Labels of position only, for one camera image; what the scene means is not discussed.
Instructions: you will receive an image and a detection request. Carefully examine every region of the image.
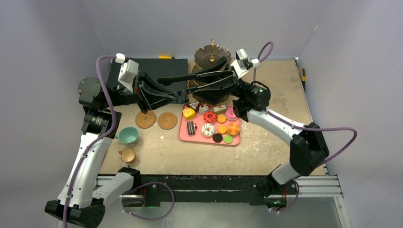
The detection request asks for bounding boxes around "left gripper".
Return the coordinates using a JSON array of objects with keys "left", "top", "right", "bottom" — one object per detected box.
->
[{"left": 105, "top": 69, "right": 178, "bottom": 114}]

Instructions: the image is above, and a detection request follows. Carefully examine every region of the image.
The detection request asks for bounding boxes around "yellow swirl roll cake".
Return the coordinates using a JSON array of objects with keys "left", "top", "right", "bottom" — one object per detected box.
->
[{"left": 182, "top": 108, "right": 196, "bottom": 120}]

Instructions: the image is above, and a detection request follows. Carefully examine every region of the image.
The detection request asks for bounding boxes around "pink serving tray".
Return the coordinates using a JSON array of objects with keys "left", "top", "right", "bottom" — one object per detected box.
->
[{"left": 178, "top": 112, "right": 241, "bottom": 146}]

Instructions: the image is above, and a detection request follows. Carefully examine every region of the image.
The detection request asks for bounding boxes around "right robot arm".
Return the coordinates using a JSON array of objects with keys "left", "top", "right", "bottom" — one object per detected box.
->
[{"left": 219, "top": 70, "right": 328, "bottom": 193}]

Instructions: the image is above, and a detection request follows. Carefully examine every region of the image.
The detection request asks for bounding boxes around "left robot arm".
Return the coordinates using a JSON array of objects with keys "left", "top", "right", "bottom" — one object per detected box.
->
[{"left": 45, "top": 53, "right": 194, "bottom": 228}]

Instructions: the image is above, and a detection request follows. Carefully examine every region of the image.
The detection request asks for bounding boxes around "chocolate cake slice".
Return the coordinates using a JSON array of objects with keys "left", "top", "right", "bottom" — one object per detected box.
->
[{"left": 185, "top": 102, "right": 201, "bottom": 111}]

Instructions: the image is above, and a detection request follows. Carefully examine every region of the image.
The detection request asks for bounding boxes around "woven rattan coaster right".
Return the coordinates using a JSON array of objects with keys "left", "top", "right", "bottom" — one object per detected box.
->
[{"left": 157, "top": 112, "right": 178, "bottom": 130}]

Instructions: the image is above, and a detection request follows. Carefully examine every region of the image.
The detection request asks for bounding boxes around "woven rattan coaster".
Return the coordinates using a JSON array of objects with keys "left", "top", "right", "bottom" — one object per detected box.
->
[
  {"left": 157, "top": 112, "right": 178, "bottom": 130},
  {"left": 135, "top": 111, "right": 157, "bottom": 129}
]

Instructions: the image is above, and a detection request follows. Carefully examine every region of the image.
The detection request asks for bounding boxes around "silver wrapped cupcake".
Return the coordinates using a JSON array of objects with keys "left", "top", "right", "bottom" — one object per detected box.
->
[{"left": 198, "top": 104, "right": 210, "bottom": 115}]

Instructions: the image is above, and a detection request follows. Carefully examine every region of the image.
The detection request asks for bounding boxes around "layered chocolate cake bar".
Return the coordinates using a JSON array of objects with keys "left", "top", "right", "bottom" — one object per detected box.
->
[{"left": 186, "top": 121, "right": 197, "bottom": 136}]

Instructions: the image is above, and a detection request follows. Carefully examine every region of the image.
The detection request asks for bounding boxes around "woven rattan coaster left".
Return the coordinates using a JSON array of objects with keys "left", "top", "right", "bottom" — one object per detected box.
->
[{"left": 135, "top": 111, "right": 157, "bottom": 129}]

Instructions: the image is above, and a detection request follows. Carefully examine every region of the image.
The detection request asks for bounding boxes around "green matcha cake bar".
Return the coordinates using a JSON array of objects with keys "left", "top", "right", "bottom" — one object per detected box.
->
[{"left": 213, "top": 105, "right": 227, "bottom": 114}]

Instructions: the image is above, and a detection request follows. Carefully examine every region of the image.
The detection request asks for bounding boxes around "white chocolate drizzled donut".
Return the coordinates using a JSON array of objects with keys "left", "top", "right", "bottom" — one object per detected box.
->
[{"left": 201, "top": 123, "right": 215, "bottom": 138}]

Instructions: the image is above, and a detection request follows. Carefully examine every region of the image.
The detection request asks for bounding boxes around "three-tier dark cake stand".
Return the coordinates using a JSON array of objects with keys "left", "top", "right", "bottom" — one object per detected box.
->
[{"left": 186, "top": 39, "right": 232, "bottom": 88}]

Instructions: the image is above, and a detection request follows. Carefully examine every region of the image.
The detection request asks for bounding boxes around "yellow cracker biscuit upper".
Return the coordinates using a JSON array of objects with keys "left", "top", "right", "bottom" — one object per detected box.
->
[{"left": 217, "top": 114, "right": 227, "bottom": 124}]

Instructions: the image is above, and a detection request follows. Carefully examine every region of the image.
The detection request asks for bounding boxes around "yellow cracker biscuit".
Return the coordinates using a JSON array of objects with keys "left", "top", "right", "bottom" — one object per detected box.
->
[
  {"left": 217, "top": 114, "right": 227, "bottom": 124},
  {"left": 217, "top": 125, "right": 227, "bottom": 134}
]

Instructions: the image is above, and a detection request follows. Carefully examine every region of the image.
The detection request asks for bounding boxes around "yellow cracker biscuit lower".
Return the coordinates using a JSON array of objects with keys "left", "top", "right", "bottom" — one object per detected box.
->
[{"left": 217, "top": 125, "right": 227, "bottom": 134}]

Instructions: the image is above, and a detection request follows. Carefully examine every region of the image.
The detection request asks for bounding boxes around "black chocolate cookie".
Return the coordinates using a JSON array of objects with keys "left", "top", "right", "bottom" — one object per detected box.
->
[{"left": 212, "top": 133, "right": 223, "bottom": 143}]

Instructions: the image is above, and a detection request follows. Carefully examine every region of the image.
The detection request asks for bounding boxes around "teal teacup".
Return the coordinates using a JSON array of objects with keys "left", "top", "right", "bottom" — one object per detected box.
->
[{"left": 115, "top": 127, "right": 139, "bottom": 144}]

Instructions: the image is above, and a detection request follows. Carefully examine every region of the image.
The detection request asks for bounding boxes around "golden bread bun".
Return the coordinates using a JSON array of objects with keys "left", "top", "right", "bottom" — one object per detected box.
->
[{"left": 226, "top": 123, "right": 240, "bottom": 136}]

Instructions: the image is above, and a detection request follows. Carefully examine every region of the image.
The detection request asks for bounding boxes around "green macaron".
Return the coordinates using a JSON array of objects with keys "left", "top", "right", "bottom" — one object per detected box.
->
[{"left": 223, "top": 134, "right": 233, "bottom": 144}]

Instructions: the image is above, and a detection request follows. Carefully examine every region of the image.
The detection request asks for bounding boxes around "copper teacup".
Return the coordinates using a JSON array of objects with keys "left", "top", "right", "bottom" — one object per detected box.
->
[{"left": 119, "top": 149, "right": 136, "bottom": 163}]

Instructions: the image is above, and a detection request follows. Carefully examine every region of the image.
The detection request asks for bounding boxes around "blue network switch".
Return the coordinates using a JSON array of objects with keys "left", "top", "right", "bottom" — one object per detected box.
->
[{"left": 106, "top": 58, "right": 188, "bottom": 88}]

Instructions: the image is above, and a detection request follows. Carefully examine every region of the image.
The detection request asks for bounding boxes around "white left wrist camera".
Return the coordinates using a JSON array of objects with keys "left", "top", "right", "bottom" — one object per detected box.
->
[{"left": 115, "top": 53, "right": 139, "bottom": 93}]

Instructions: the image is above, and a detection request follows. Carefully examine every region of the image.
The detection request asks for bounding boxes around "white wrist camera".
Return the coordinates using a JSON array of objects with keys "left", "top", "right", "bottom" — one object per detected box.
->
[
  {"left": 115, "top": 53, "right": 139, "bottom": 93},
  {"left": 230, "top": 49, "right": 260, "bottom": 79}
]

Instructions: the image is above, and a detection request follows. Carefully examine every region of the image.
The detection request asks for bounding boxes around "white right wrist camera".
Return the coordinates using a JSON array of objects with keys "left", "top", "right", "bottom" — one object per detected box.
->
[{"left": 230, "top": 49, "right": 260, "bottom": 79}]

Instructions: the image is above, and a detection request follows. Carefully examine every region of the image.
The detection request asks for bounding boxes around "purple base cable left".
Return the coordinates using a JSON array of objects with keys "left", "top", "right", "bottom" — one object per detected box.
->
[{"left": 122, "top": 180, "right": 174, "bottom": 221}]

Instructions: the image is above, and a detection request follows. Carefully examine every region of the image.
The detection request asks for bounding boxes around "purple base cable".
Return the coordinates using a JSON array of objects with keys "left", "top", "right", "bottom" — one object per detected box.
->
[
  {"left": 122, "top": 180, "right": 174, "bottom": 221},
  {"left": 268, "top": 179, "right": 300, "bottom": 215}
]

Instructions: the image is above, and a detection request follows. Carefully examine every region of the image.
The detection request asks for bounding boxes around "yellow black tool on wall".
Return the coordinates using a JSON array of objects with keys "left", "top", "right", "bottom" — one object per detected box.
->
[{"left": 301, "top": 68, "right": 306, "bottom": 83}]

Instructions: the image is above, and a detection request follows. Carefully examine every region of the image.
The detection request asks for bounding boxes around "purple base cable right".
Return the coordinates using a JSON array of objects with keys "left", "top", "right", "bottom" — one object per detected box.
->
[{"left": 268, "top": 179, "right": 300, "bottom": 215}]

